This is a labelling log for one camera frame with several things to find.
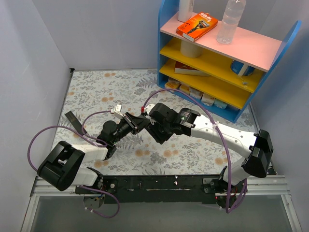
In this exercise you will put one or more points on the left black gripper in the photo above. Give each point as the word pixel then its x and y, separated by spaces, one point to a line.
pixel 132 123

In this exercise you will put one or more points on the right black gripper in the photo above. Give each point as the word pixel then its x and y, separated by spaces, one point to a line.
pixel 156 129

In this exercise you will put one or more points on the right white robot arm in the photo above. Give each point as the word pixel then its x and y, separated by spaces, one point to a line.
pixel 256 149

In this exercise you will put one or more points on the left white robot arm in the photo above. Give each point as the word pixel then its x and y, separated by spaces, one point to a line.
pixel 62 167

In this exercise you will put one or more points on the yellow tissue pack left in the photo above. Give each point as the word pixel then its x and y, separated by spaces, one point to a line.
pixel 172 83

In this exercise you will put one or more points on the orange tissue pack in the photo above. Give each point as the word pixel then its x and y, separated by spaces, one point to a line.
pixel 185 88

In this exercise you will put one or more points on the white tissue pack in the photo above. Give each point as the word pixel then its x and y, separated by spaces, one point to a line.
pixel 195 93
pixel 207 100

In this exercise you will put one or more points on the white tissue pack right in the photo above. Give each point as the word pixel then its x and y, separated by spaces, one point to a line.
pixel 207 100

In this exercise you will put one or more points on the floral table mat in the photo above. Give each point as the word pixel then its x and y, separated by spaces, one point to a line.
pixel 92 94

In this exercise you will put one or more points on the light blue tissue pack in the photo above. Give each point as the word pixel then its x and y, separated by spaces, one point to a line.
pixel 220 104

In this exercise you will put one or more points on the red white book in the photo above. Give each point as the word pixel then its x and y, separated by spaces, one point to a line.
pixel 181 68

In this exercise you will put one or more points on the black battery cover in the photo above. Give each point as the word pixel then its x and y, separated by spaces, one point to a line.
pixel 75 123

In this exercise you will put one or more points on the blue shelf unit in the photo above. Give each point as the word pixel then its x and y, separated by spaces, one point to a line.
pixel 256 50

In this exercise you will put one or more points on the white paper roll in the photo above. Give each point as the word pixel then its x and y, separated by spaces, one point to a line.
pixel 190 50

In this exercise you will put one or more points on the orange razor box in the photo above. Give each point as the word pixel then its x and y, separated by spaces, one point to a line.
pixel 197 26

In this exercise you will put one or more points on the white bottle on shelf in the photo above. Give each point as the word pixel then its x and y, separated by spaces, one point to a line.
pixel 185 10

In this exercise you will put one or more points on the clear plastic bottle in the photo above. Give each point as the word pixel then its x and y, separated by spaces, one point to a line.
pixel 232 15

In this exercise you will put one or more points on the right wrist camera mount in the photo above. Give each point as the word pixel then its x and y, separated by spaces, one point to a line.
pixel 145 110

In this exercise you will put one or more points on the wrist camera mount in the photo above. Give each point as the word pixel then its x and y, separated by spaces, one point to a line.
pixel 145 110
pixel 116 111

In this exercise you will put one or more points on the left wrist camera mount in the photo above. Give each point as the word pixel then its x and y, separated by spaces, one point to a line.
pixel 116 111

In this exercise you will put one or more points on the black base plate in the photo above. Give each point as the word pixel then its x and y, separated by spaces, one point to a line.
pixel 206 189

